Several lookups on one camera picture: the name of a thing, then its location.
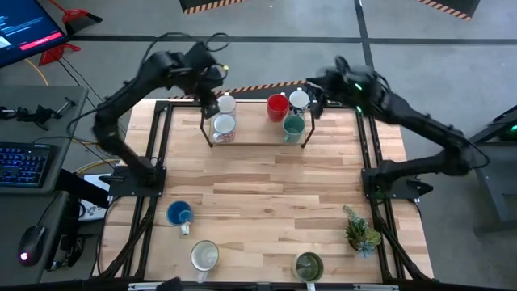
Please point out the wooden shelf black frame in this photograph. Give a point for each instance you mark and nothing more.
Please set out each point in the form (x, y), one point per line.
(254, 131)

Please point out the potted succulent plant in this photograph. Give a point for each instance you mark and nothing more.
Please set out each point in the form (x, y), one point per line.
(357, 230)

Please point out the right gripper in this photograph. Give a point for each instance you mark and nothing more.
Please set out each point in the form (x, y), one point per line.
(339, 81)

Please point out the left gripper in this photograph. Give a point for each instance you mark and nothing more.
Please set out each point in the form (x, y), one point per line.
(202, 68)

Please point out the black aluminium table frame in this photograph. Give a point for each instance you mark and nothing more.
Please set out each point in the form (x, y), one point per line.
(161, 106)

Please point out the hazard striped black box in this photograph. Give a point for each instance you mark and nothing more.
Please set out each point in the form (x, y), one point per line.
(210, 4)
(452, 5)

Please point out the silver metal bracket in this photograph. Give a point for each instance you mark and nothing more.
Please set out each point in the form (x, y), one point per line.
(145, 286)
(375, 287)

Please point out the sage green mug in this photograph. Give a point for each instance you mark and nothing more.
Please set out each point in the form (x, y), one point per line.
(293, 127)

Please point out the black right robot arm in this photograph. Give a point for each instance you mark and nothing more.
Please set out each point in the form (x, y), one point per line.
(420, 125)

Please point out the grey white diamond mug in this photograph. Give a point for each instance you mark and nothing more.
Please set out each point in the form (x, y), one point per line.
(228, 104)

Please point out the grey side desk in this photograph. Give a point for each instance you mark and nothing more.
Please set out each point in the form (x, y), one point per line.
(12, 210)
(40, 92)

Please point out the white printed box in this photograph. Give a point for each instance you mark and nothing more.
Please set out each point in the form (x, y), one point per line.
(95, 208)

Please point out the red plastic base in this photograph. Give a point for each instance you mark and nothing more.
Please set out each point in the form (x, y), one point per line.
(56, 54)

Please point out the hazard striped black platform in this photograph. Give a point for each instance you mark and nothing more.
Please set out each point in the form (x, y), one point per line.
(250, 89)

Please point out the red dustpan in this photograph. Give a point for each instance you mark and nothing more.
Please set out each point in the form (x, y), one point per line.
(76, 17)

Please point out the cream ceramic mug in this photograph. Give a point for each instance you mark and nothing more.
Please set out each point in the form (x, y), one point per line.
(204, 255)

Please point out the backlit keyboard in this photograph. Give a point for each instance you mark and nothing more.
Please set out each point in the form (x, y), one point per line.
(24, 163)

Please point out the blue white floral mug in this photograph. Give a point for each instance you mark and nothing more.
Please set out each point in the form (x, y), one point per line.
(299, 101)

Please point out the black clamp tool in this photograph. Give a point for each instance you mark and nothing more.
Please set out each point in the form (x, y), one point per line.
(38, 114)

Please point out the red white patterned mug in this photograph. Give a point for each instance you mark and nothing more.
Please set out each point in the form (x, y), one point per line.
(224, 126)

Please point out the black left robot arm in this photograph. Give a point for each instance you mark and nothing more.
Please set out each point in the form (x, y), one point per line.
(125, 95)

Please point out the computer monitor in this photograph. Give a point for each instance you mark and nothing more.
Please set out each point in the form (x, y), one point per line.
(24, 28)

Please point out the black equipment cart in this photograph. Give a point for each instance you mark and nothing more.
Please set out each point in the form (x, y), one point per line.
(501, 202)

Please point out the red and white mug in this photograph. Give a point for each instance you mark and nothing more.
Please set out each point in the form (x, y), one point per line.
(278, 106)

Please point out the black computer mouse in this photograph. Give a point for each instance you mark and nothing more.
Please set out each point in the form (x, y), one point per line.
(31, 244)

